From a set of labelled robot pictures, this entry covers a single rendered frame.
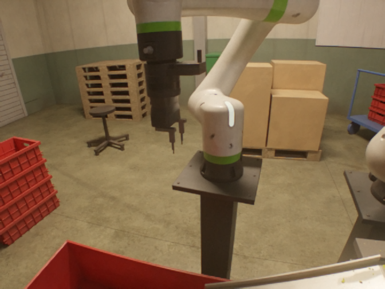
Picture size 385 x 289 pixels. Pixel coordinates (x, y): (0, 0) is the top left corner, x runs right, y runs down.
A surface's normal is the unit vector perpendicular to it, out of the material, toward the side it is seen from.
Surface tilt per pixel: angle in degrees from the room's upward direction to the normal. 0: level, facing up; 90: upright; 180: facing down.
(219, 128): 90
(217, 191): 0
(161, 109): 70
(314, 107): 90
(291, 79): 90
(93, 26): 90
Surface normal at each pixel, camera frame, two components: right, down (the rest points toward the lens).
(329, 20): -0.30, 0.45
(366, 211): -0.05, -0.89
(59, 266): 0.96, 0.08
